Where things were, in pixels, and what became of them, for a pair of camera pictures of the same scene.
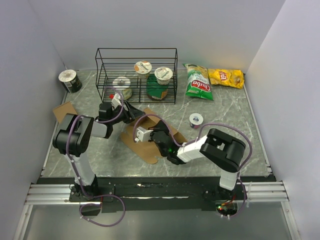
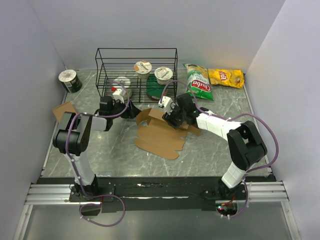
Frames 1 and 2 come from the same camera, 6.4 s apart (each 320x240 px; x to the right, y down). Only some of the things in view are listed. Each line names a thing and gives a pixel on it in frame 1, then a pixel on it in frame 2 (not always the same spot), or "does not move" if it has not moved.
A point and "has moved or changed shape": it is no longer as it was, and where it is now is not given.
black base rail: [154, 193] does not move
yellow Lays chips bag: [231, 77] does not move
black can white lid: [69, 79] does not move
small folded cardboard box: [60, 112] does not move
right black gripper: [160, 126] -> [169, 119]
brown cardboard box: [138, 139] has moved or changed shape
